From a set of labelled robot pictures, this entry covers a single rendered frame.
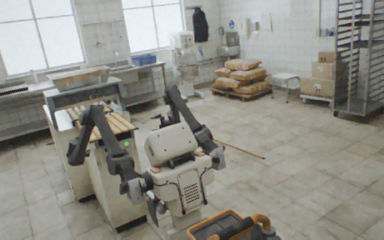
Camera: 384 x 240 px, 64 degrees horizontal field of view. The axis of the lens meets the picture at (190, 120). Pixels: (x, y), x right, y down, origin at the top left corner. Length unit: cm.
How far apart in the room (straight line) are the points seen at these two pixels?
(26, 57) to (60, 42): 64
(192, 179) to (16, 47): 520
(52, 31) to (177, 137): 512
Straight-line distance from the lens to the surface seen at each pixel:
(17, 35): 622
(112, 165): 142
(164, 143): 133
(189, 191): 138
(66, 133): 312
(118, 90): 318
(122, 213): 278
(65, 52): 631
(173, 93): 175
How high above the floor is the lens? 173
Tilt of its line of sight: 19 degrees down
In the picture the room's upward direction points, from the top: 7 degrees counter-clockwise
